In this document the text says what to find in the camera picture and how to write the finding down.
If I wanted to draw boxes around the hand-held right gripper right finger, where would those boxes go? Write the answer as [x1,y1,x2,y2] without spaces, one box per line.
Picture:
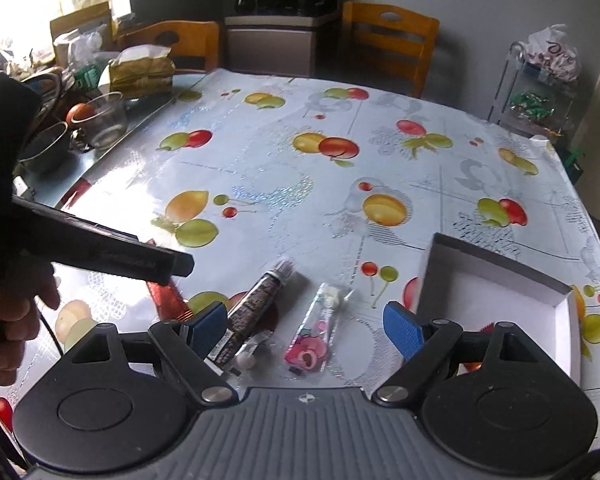
[372,301,570,407]

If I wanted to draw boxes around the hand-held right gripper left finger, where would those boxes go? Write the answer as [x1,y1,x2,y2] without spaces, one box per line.
[60,301,239,407]

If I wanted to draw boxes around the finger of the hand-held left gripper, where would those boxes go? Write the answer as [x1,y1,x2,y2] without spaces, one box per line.
[147,244,196,279]

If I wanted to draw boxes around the red snack packet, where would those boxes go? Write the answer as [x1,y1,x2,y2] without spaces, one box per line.
[144,280,190,322]

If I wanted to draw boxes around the small white candy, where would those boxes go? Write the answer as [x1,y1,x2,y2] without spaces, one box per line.
[232,346,262,370]

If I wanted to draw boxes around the dark brown snack bar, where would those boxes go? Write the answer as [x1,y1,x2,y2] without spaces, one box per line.
[207,257,297,367]

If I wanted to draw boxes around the pink candy packet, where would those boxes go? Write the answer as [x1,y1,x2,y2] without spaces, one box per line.
[284,282,352,377]

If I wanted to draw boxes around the white cardboard box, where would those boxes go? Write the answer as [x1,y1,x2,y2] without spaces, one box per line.
[414,232,582,387]

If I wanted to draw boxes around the person's left hand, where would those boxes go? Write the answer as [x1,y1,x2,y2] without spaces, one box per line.
[0,262,62,387]

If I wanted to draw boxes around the dark metal bowl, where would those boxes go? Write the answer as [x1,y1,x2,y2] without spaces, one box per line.
[19,121,72,174]

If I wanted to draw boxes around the orange fruit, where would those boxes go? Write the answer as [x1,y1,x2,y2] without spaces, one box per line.
[66,102,99,127]

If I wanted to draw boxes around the clear glass cup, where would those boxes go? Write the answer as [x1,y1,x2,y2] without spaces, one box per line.
[79,91,129,149]

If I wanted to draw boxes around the green plastic basket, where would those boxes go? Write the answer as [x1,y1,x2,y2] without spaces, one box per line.
[74,64,102,92]

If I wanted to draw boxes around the fruit print tablecloth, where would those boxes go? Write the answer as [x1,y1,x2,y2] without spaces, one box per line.
[0,70,600,413]

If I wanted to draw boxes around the brown cardboard box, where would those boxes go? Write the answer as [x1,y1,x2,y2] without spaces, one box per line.
[49,1,114,67]

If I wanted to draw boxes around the yellow tissue pack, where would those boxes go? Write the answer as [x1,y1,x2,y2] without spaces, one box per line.
[108,45,177,99]

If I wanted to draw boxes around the wooden chair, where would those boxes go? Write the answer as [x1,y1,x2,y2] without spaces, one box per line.
[339,1,442,99]
[116,20,222,77]

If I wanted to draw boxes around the grey cabinet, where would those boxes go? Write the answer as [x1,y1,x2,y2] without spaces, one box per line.
[224,11,342,79]

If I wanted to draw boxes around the green wrapped candies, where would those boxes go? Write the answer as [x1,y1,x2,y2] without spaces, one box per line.
[509,91,554,122]

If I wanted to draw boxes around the white printed plastic bag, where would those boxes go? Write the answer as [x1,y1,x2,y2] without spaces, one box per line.
[525,24,582,84]

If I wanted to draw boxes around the black cable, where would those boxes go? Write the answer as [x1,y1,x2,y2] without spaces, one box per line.
[38,309,67,359]

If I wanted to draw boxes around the metal wire rack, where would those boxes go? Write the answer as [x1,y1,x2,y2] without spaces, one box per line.
[487,41,582,137]

